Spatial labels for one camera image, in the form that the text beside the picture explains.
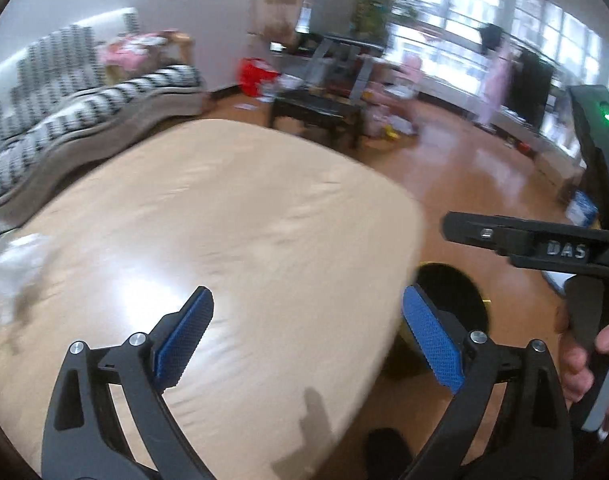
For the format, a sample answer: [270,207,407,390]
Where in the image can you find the wooden frame sofa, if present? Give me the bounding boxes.
[0,7,208,211]

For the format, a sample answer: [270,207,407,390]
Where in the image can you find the pile of colourful toys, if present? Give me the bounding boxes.
[363,55,426,144]

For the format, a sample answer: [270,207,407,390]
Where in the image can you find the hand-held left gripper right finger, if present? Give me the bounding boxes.
[402,284,573,480]

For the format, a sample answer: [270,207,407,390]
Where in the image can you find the black white striped sofa cover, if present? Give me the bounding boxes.
[0,8,208,210]

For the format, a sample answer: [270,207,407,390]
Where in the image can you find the pink printed package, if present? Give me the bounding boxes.
[97,31,168,69]

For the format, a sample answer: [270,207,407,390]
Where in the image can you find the black hanging cloth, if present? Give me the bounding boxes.
[479,24,503,57]

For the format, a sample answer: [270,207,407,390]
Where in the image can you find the person's right hand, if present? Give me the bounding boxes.
[555,305,609,404]

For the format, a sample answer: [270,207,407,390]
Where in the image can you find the metal frame stand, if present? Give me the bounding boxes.
[304,35,386,104]

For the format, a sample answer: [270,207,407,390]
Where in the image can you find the pink hanging clothes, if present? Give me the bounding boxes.
[477,42,516,127]

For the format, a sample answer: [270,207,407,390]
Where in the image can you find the clear plastic bag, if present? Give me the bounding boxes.
[0,234,56,327]

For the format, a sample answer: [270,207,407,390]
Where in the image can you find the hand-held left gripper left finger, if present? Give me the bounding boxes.
[41,286,215,480]

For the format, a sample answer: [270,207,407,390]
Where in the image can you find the large window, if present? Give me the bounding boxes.
[307,0,609,128]

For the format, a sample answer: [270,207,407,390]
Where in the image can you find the green potted plant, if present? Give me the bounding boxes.
[349,0,426,47]

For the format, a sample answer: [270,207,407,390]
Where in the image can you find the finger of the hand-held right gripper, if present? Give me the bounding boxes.
[443,211,609,248]
[479,227,609,277]

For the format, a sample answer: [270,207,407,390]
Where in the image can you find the blue white box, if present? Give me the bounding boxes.
[567,190,601,227]

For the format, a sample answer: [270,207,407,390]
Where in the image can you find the red plastic bag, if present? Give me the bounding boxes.
[239,57,281,99]

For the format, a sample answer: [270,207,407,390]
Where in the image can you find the black coffee table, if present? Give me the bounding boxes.
[268,91,365,150]

